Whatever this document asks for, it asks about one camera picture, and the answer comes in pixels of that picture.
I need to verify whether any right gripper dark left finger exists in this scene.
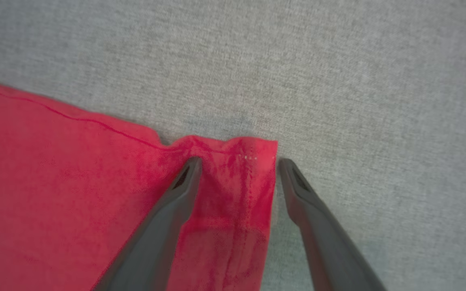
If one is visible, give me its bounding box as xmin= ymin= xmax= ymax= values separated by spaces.
xmin=93 ymin=157 xmax=203 ymax=291

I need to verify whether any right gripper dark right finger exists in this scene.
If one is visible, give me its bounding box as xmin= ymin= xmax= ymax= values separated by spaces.
xmin=277 ymin=157 xmax=388 ymax=291

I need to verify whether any red and white basketball jersey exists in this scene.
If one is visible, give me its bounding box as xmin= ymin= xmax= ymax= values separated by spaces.
xmin=0 ymin=79 xmax=279 ymax=291

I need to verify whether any grey fabric sofa seat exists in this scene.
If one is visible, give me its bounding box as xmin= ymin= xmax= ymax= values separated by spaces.
xmin=0 ymin=0 xmax=466 ymax=291

